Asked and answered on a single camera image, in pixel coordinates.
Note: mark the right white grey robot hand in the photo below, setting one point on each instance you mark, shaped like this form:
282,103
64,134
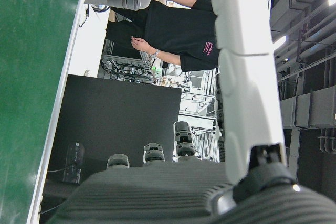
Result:
246,90

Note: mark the person in black t-shirt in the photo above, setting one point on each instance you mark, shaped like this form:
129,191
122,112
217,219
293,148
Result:
178,30

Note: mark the black computer monitor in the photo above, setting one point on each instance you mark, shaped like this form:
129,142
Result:
118,116

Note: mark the black power brick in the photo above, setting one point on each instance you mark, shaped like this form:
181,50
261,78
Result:
74,161

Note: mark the green conveyor belt aluminium frame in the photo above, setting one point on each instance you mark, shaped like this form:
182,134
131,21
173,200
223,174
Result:
26,77

